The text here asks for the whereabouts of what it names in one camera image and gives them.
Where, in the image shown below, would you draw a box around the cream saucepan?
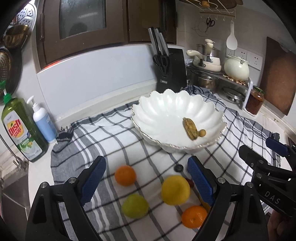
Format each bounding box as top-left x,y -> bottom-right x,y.
186,50 -> 222,72

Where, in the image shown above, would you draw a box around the steel faucet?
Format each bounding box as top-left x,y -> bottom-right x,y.
0,134 -> 29,171

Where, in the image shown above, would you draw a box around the steel handled knife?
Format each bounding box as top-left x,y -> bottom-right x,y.
154,28 -> 166,56
158,32 -> 170,57
148,27 -> 160,56

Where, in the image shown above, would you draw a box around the hanging wire loop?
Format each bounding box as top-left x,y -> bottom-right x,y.
192,20 -> 208,36

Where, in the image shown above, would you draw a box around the white rice paddle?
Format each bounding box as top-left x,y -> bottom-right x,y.
226,20 -> 238,50

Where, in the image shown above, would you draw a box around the steel sink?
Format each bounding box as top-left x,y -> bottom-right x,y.
0,171 -> 30,219

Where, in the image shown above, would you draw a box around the blue pump bottle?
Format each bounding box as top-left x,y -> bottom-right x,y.
26,95 -> 58,144

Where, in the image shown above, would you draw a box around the brass bowl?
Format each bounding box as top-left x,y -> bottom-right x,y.
3,24 -> 31,47

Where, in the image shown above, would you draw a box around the white wall socket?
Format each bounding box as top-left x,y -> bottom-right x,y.
246,51 -> 263,70
225,47 -> 248,63

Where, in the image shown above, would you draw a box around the cream kettle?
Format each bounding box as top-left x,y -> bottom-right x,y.
224,54 -> 250,81

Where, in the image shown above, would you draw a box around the large yellow citrus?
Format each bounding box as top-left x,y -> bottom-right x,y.
161,175 -> 191,206

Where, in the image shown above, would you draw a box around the brown spotted banana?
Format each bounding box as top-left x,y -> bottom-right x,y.
182,117 -> 199,141

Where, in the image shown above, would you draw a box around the small orange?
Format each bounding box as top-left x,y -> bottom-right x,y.
115,165 -> 136,187
181,205 -> 208,229

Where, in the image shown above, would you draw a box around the green dish soap bottle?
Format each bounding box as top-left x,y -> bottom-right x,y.
1,81 -> 49,163

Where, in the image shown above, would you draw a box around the beaded trivet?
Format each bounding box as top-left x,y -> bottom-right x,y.
223,75 -> 250,85

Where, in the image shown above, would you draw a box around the white scalloped bowl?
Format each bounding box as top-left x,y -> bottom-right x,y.
131,89 -> 227,153

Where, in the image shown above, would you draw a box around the steel kitchen rack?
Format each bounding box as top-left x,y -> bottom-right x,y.
186,65 -> 253,110

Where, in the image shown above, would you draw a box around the green round fruit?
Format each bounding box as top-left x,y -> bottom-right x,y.
122,194 -> 149,218

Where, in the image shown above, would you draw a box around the person's right hand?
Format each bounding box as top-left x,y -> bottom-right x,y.
267,209 -> 294,241

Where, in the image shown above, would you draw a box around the brown wooden cutting board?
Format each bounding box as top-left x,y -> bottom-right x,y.
260,37 -> 296,116

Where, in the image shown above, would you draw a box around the black knife block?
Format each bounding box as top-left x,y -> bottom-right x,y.
155,47 -> 187,93

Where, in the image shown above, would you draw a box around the grey checkered cloth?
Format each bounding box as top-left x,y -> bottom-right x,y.
50,86 -> 281,241

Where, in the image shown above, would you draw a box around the steel pot with cream handle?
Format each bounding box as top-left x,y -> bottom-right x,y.
196,39 -> 220,59

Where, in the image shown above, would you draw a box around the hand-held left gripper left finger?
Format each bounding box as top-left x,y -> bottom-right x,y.
25,156 -> 107,241

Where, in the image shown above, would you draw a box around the glass jar with green lid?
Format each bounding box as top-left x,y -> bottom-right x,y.
245,86 -> 265,115

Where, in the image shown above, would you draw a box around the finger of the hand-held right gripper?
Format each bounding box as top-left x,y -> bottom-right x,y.
239,145 -> 269,171
265,137 -> 296,163

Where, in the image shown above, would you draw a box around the brown wooden cabinet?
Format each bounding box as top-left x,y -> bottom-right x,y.
36,0 -> 177,71

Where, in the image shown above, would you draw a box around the glass pot lid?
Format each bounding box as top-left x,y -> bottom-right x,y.
222,86 -> 245,103

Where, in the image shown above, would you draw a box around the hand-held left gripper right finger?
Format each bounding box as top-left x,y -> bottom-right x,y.
187,156 -> 270,241

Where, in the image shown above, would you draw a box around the large steel pot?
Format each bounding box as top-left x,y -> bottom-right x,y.
190,70 -> 220,92

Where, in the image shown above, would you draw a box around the black kitchen scissors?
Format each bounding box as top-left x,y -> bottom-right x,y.
153,54 -> 170,75

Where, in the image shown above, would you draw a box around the steel perforated colander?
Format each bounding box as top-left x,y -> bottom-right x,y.
9,2 -> 37,33

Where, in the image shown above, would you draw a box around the golden mesh strainer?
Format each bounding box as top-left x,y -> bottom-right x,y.
0,46 -> 12,93

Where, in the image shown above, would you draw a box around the white wall hook rack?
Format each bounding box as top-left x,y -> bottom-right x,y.
199,0 -> 237,22

